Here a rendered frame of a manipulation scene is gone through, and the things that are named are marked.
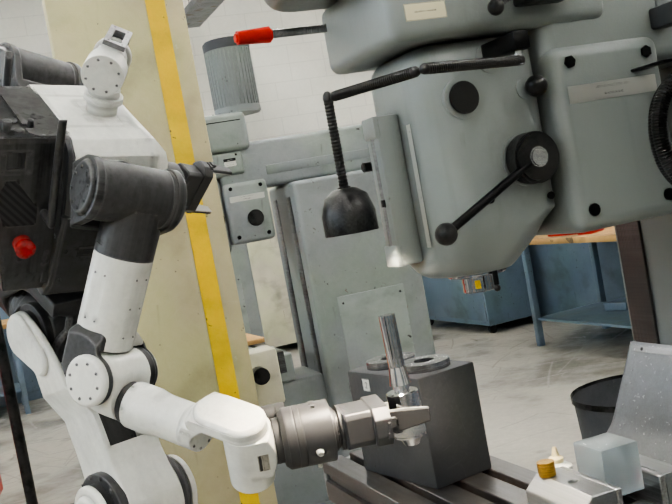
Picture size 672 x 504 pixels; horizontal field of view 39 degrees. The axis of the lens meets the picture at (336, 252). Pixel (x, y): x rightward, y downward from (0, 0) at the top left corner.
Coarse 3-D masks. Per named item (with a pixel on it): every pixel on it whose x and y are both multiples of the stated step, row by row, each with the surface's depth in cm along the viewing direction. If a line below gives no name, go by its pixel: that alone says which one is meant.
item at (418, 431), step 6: (390, 402) 134; (396, 402) 134; (402, 402) 133; (408, 402) 133; (414, 402) 134; (420, 402) 135; (390, 408) 135; (396, 408) 134; (414, 426) 134; (420, 426) 134; (396, 432) 135; (402, 432) 134; (408, 432) 134; (414, 432) 134; (420, 432) 134; (426, 432) 135; (396, 438) 135; (402, 438) 134; (408, 438) 134; (414, 438) 134
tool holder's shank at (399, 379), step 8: (384, 320) 134; (392, 320) 134; (384, 328) 134; (392, 328) 134; (384, 336) 134; (392, 336) 134; (384, 344) 135; (392, 344) 134; (400, 344) 135; (392, 352) 134; (400, 352) 135; (392, 360) 134; (400, 360) 134; (392, 368) 135; (400, 368) 134; (392, 376) 134; (400, 376) 134; (408, 376) 135; (392, 384) 135; (400, 384) 134; (408, 384) 135
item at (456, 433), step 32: (352, 384) 171; (384, 384) 162; (416, 384) 153; (448, 384) 156; (448, 416) 156; (480, 416) 159; (384, 448) 165; (416, 448) 157; (448, 448) 155; (480, 448) 159; (416, 480) 159; (448, 480) 155
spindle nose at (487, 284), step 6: (486, 276) 135; (492, 276) 135; (462, 282) 136; (468, 282) 135; (474, 282) 135; (480, 282) 134; (486, 282) 135; (492, 282) 135; (468, 288) 135; (474, 288) 135; (480, 288) 134; (486, 288) 135; (492, 288) 135
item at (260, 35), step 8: (240, 32) 134; (248, 32) 134; (256, 32) 135; (264, 32) 135; (272, 32) 136; (280, 32) 136; (288, 32) 137; (296, 32) 137; (304, 32) 138; (312, 32) 138; (320, 32) 139; (240, 40) 134; (248, 40) 134; (256, 40) 135; (264, 40) 135
